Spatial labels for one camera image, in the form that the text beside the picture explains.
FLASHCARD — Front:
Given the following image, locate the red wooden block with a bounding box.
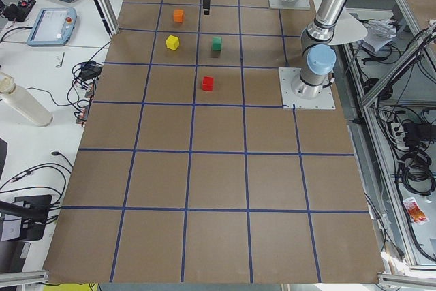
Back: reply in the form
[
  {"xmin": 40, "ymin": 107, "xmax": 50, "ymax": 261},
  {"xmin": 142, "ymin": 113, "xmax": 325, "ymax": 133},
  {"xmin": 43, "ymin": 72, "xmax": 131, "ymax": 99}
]
[{"xmin": 202, "ymin": 76, "xmax": 214, "ymax": 92}]

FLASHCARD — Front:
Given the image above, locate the orange wooden block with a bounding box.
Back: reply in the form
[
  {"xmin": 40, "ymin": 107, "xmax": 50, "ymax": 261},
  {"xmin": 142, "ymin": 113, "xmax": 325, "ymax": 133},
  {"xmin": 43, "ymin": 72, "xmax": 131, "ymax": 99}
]
[{"xmin": 173, "ymin": 9, "xmax": 185, "ymax": 23}]

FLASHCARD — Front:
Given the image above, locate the green wooden block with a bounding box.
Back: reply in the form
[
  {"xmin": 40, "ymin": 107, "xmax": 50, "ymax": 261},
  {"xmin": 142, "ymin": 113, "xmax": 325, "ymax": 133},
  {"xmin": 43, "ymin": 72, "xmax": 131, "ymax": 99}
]
[{"xmin": 211, "ymin": 37, "xmax": 223, "ymax": 52}]

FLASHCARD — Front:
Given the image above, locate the yellow wooden block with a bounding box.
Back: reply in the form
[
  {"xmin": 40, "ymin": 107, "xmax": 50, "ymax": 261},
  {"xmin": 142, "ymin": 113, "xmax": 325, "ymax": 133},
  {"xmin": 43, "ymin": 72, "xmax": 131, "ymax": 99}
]
[{"xmin": 166, "ymin": 35, "xmax": 180, "ymax": 51}]

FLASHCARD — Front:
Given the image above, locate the blue teach pendant near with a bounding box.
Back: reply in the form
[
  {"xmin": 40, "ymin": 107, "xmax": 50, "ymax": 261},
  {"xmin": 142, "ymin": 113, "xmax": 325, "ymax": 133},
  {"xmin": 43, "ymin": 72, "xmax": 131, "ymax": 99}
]
[{"xmin": 27, "ymin": 7, "xmax": 77, "ymax": 46}]

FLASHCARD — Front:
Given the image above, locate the metal allen key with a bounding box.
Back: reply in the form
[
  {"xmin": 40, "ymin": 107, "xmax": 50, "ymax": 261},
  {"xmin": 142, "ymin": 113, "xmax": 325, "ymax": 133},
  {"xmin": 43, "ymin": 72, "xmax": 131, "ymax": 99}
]
[{"xmin": 55, "ymin": 52, "xmax": 65, "ymax": 68}]

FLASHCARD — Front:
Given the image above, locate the brown gridded paper mat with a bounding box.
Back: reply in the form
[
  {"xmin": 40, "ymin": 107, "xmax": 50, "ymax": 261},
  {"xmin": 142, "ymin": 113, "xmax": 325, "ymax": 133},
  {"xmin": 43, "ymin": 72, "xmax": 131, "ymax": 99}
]
[{"xmin": 44, "ymin": 0, "xmax": 383, "ymax": 284}]

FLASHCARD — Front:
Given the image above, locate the white bottle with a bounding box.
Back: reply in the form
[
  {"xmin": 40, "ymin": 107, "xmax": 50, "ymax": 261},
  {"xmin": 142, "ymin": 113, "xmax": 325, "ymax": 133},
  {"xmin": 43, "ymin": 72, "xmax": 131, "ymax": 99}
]
[{"xmin": 1, "ymin": 72, "xmax": 53, "ymax": 127}]

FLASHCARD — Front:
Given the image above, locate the black device on table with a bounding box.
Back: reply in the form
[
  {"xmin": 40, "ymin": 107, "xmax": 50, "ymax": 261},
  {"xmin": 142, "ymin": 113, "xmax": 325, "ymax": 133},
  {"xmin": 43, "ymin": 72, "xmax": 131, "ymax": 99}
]
[{"xmin": 1, "ymin": 195, "xmax": 52, "ymax": 241}]

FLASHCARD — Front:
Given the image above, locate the red snack wrapper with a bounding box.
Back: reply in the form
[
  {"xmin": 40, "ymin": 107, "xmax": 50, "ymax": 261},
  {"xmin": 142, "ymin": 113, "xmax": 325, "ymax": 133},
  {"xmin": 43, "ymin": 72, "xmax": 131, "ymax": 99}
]
[{"xmin": 403, "ymin": 197, "xmax": 428, "ymax": 224}]

